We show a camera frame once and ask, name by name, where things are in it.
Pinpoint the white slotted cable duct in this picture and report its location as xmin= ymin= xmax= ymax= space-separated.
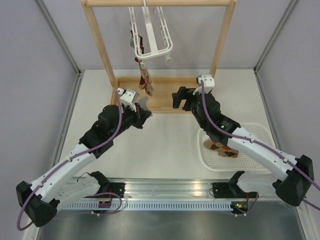
xmin=63 ymin=200 xmax=233 ymax=211

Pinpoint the grey sock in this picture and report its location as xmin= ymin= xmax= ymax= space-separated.
xmin=137 ymin=96 xmax=149 ymax=111

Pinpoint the wooden hanger rack frame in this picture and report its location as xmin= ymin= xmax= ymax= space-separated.
xmin=81 ymin=0 xmax=237 ymax=114

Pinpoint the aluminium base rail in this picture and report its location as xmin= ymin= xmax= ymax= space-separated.
xmin=62 ymin=177 xmax=278 ymax=201

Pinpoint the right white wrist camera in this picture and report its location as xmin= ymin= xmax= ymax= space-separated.
xmin=193 ymin=74 xmax=215 ymax=95

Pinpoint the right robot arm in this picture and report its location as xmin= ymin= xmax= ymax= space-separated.
xmin=172 ymin=86 xmax=315 ymax=207

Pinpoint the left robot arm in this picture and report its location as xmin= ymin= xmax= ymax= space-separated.
xmin=16 ymin=103 xmax=152 ymax=231

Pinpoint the beige argyle sock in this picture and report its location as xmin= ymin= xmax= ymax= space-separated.
xmin=203 ymin=139 xmax=239 ymax=158
xmin=130 ymin=29 xmax=155 ymax=97

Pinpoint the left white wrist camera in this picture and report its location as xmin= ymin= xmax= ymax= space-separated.
xmin=117 ymin=87 xmax=139 ymax=107

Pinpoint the beige argyle sock front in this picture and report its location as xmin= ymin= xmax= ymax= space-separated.
xmin=203 ymin=139 xmax=239 ymax=158

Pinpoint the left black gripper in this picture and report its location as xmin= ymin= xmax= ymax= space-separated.
xmin=110 ymin=102 xmax=152 ymax=139

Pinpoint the white perforated plastic basket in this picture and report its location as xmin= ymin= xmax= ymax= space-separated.
xmin=197 ymin=122 xmax=275 ymax=174

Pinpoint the aluminium frame post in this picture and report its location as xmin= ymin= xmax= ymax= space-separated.
xmin=33 ymin=0 xmax=83 ymax=77
xmin=253 ymin=0 xmax=301 ymax=73

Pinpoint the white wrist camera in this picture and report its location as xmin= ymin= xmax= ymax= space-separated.
xmin=117 ymin=87 xmax=139 ymax=107
xmin=193 ymin=74 xmax=215 ymax=95

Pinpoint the right aluminium frame post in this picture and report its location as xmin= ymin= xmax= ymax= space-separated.
xmin=253 ymin=0 xmax=301 ymax=73

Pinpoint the white plastic clip hanger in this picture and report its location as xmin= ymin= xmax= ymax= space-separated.
xmin=128 ymin=0 xmax=173 ymax=62

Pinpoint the white hanger clip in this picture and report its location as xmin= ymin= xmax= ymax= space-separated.
xmin=165 ymin=55 xmax=171 ymax=66

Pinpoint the left aluminium frame post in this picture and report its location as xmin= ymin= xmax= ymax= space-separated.
xmin=33 ymin=0 xmax=83 ymax=77

